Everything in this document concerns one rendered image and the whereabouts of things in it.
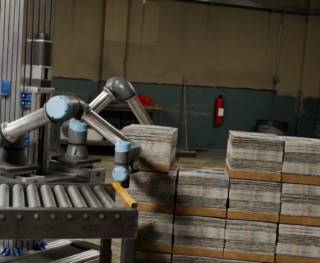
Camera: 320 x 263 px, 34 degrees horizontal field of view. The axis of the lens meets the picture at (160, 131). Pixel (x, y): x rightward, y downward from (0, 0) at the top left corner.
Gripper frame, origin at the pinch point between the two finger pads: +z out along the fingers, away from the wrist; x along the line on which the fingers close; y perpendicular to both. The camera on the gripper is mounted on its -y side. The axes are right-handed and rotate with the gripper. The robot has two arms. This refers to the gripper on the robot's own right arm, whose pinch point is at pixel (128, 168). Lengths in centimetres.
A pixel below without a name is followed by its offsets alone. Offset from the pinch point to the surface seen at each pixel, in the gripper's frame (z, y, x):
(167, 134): 7.5, 19.4, -19.2
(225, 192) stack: 9, -11, -54
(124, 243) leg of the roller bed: -71, -20, -9
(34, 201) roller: -71, -6, 30
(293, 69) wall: 786, 92, -215
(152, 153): 8.6, 8.1, -11.8
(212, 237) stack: 8, -36, -49
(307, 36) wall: 784, 158, -236
